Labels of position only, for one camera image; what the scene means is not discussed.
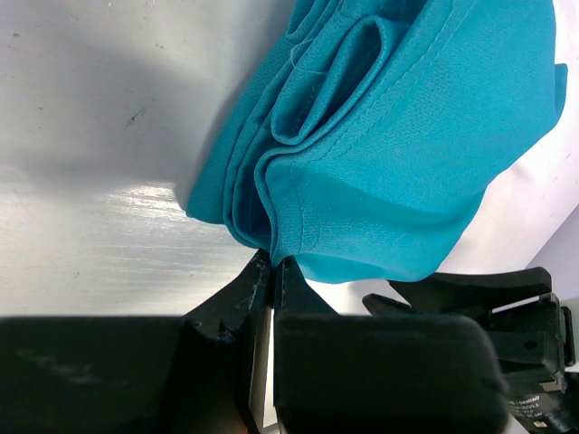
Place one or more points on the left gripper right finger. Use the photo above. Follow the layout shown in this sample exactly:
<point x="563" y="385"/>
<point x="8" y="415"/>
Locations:
<point x="394" y="373"/>

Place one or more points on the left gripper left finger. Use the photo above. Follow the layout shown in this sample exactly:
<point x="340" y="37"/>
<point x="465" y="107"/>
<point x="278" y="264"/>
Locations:
<point x="203" y="372"/>

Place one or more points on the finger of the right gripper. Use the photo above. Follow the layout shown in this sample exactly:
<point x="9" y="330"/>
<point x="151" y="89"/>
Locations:
<point x="466" y="289"/>

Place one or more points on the teal t shirt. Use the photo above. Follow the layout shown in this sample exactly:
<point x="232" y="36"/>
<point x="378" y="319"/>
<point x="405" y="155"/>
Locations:
<point x="364" y="143"/>

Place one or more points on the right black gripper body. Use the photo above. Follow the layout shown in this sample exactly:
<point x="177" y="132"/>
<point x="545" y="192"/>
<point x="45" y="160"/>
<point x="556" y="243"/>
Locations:
<point x="534" y="338"/>

